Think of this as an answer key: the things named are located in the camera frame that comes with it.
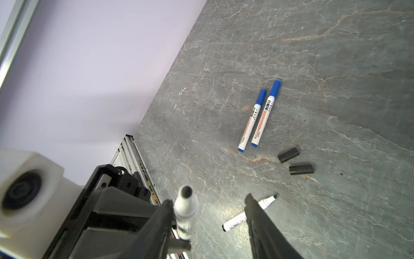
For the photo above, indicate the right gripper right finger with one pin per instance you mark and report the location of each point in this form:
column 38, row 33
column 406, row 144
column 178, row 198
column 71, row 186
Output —
column 267, row 242

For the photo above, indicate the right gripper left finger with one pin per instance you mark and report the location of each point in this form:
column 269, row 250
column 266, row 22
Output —
column 151, row 241

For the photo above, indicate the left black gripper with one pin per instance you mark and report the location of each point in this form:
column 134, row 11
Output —
column 105, row 219

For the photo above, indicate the black whiteboard marker two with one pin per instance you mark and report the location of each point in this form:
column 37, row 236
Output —
column 241, row 218

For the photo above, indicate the black whiteboard marker one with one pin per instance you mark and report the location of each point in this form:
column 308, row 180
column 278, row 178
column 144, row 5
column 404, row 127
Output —
column 186, row 208

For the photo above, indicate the black pen cap two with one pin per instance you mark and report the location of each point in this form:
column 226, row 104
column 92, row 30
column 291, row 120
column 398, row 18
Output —
column 301, row 169

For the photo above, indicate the black pen cap one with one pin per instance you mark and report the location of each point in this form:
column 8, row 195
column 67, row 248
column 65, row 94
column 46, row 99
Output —
column 287, row 155

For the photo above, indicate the blue whiteboard marker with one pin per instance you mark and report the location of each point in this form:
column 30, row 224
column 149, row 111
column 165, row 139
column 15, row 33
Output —
column 266, row 113
column 252, row 119

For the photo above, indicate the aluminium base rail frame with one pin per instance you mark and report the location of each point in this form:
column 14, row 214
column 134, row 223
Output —
column 128, row 156

